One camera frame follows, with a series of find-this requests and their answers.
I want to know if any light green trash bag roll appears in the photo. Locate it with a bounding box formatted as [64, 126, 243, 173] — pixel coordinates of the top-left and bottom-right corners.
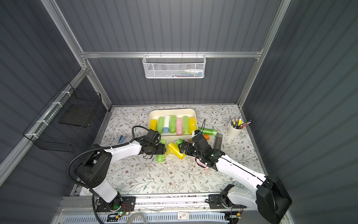
[157, 117, 165, 134]
[156, 139, 167, 162]
[182, 116, 189, 135]
[169, 115, 177, 133]

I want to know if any yellow trash bag roll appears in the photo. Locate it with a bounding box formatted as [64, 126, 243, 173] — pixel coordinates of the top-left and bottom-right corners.
[167, 142, 185, 160]
[150, 119, 158, 131]
[188, 117, 197, 134]

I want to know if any white blue trash bag roll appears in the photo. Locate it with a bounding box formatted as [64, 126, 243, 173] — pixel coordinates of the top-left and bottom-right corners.
[163, 115, 170, 133]

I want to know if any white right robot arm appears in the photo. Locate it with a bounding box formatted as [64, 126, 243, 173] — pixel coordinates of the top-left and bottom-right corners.
[177, 132, 292, 224]

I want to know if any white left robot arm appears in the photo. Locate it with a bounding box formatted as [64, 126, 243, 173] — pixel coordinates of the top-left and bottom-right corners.
[66, 126, 166, 203]

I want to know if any grey trash bag roll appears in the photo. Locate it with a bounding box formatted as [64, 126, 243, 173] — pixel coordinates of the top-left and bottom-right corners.
[213, 133, 223, 150]

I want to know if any green labelled trash bag roll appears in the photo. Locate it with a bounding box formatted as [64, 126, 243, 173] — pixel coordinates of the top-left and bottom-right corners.
[176, 139, 183, 145]

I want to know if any cream storage box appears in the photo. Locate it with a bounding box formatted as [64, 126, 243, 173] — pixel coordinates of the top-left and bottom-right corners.
[148, 108, 198, 143]

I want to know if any small blue clip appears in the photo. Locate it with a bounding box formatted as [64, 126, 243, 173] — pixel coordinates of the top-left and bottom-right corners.
[117, 135, 126, 144]

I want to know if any white pen cup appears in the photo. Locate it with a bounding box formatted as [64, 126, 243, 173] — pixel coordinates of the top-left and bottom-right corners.
[227, 114, 252, 138]

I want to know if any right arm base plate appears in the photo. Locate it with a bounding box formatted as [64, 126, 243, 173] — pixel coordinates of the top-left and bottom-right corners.
[205, 184, 247, 210]

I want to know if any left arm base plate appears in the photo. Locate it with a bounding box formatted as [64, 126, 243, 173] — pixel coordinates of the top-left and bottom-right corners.
[95, 196, 137, 212]

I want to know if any white wire wall basket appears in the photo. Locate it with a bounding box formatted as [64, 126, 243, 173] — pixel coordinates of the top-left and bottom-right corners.
[142, 55, 207, 79]

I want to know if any black wire side basket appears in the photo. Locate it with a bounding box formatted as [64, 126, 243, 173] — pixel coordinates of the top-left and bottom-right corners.
[23, 85, 102, 153]

